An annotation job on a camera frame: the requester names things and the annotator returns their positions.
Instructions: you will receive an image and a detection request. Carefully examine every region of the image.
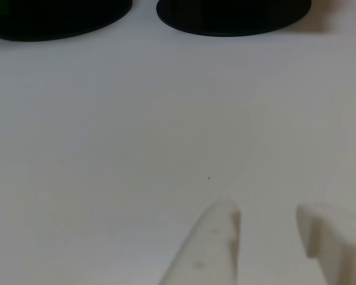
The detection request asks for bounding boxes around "grey round base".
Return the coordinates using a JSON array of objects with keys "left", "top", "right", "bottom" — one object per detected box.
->
[{"left": 156, "top": 0, "right": 312, "bottom": 37}]

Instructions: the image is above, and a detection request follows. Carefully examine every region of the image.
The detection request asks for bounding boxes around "black round object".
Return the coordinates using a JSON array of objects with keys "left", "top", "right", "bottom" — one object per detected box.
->
[{"left": 0, "top": 0, "right": 134, "bottom": 42}]

